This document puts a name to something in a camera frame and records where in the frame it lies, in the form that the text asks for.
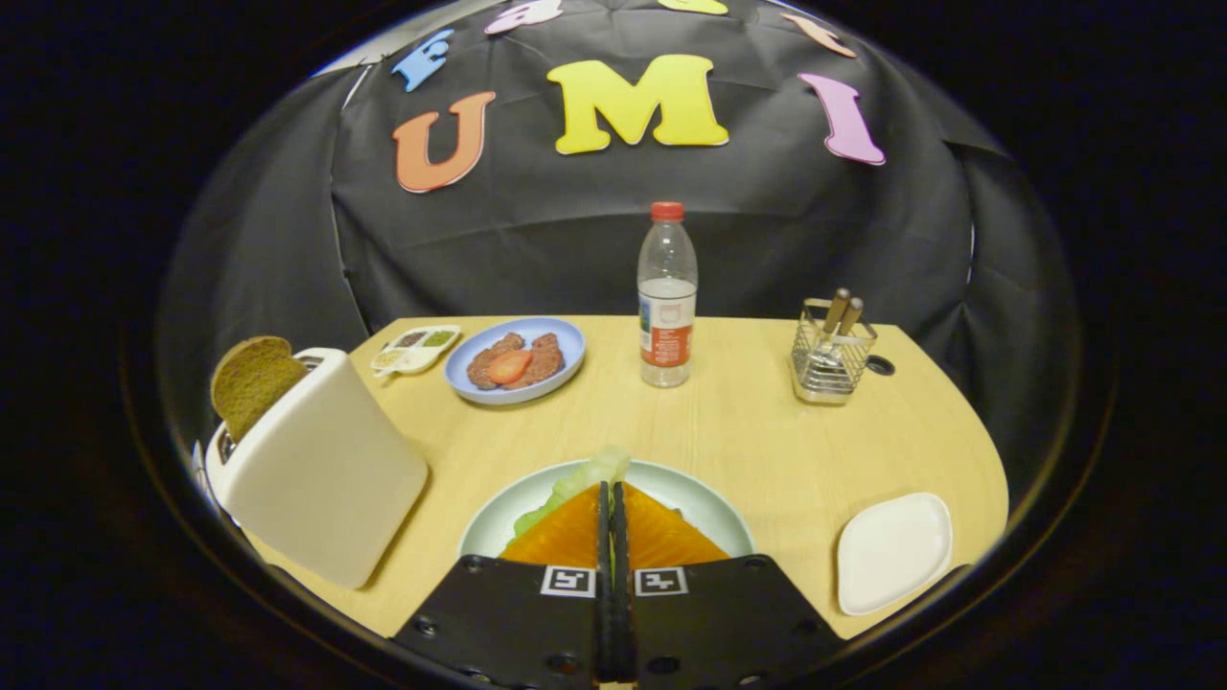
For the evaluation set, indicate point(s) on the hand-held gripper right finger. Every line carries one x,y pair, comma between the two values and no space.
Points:
719,623

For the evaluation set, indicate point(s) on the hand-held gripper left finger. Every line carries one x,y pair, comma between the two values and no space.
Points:
508,623

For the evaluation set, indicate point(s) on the green lettuce leaf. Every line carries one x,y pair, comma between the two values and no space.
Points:
575,479

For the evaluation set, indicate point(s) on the brown bread slice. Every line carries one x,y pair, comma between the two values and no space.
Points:
254,379

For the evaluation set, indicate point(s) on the pale green round plate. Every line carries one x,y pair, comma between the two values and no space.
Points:
714,508

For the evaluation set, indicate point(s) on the small white square plate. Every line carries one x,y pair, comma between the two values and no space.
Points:
891,551

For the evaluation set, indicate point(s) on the white toaster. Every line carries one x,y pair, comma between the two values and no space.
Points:
326,479

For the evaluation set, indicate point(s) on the red tomato slice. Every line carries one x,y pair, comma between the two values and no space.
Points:
510,366

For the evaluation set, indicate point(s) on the brown meat patty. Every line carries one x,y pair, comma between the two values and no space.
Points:
548,359
482,364

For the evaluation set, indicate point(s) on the white compartment seasoning dish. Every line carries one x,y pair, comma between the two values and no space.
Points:
417,359

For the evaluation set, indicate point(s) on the blue round plate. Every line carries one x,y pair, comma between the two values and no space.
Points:
566,345

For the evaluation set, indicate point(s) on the clear water bottle red cap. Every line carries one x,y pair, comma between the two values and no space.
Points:
667,335

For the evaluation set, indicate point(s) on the black backdrop cloth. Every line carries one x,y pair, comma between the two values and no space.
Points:
537,240

